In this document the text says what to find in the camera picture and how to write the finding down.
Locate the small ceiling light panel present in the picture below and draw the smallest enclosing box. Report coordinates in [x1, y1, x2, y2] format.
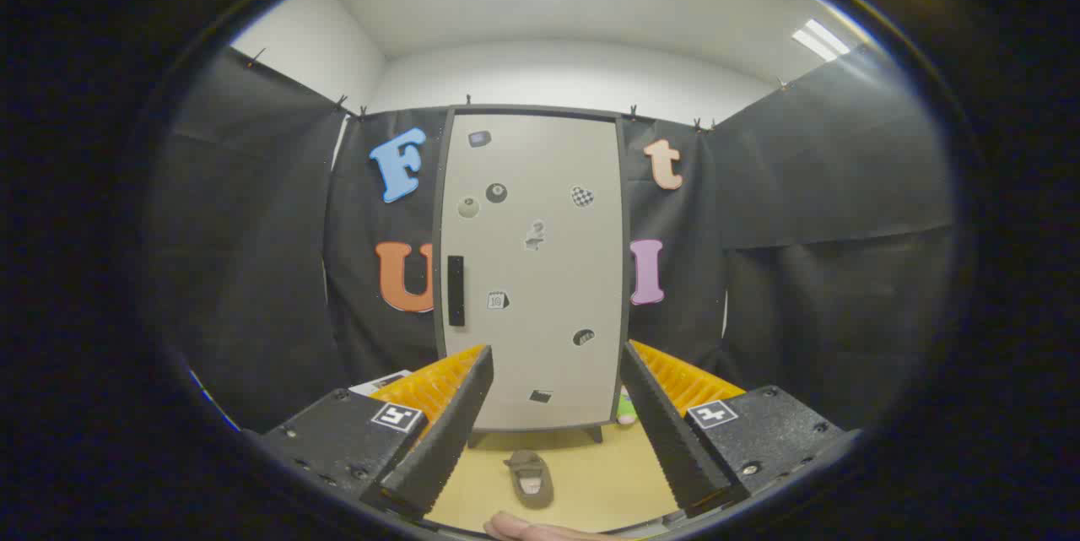
[791, 19, 851, 62]

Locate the brown fuzzy shoe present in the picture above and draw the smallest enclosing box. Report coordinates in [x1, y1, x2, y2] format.
[504, 450, 555, 510]

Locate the black cabinet door handle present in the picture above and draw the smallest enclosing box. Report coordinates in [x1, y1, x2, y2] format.
[448, 255, 466, 327]

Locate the black backdrop cloth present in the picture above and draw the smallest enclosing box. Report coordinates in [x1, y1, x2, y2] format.
[148, 43, 959, 432]

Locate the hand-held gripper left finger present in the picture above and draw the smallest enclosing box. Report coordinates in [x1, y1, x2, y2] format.
[245, 344, 495, 522]

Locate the grey shoe cabinet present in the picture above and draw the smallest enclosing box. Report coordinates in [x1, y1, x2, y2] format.
[432, 105, 632, 447]

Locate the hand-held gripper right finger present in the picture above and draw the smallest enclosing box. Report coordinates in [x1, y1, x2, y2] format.
[620, 339, 861, 519]

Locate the white cover book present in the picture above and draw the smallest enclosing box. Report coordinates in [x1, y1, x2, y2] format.
[350, 370, 413, 397]

